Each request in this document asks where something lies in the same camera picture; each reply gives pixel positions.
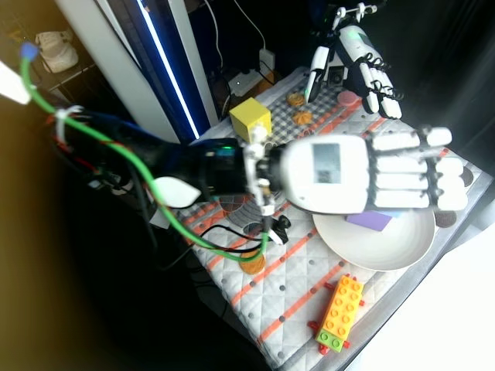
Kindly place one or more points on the pink round cookie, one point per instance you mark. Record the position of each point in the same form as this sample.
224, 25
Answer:
347, 98

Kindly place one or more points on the black square camera box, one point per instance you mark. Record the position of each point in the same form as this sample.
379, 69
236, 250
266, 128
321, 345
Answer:
336, 76

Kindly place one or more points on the white power strip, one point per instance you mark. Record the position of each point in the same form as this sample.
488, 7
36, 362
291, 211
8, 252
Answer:
247, 82

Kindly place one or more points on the white power adapter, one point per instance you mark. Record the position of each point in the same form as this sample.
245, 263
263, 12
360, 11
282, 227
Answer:
267, 58

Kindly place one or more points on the orange green red brick toy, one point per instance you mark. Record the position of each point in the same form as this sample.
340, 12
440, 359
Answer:
342, 309

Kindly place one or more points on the chocolate sandwich cookie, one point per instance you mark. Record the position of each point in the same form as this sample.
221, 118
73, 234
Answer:
445, 220
468, 177

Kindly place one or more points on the grey quilt with bear print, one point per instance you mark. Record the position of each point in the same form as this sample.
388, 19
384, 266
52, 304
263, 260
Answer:
301, 278

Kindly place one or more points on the purple foam cube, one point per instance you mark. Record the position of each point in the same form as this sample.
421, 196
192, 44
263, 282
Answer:
367, 221

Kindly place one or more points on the white robot body column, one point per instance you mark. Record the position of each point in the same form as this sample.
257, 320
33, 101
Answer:
116, 69

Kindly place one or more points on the round flat biscuit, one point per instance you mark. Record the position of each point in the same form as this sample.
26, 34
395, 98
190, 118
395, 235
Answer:
253, 267

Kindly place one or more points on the yellow foam cube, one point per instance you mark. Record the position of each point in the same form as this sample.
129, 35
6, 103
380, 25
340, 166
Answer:
247, 116

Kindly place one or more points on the grey metal shelf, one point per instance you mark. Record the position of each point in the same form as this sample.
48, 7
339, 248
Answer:
65, 83

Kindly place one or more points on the flower shaped butter cookie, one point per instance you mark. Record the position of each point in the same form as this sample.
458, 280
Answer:
302, 117

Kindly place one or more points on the white round plate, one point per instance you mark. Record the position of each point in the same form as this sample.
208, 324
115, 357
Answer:
379, 247

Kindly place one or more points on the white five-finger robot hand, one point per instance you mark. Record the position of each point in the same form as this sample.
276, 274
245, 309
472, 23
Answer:
301, 174
359, 40

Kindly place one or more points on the white shoe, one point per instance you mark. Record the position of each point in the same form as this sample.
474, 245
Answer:
58, 52

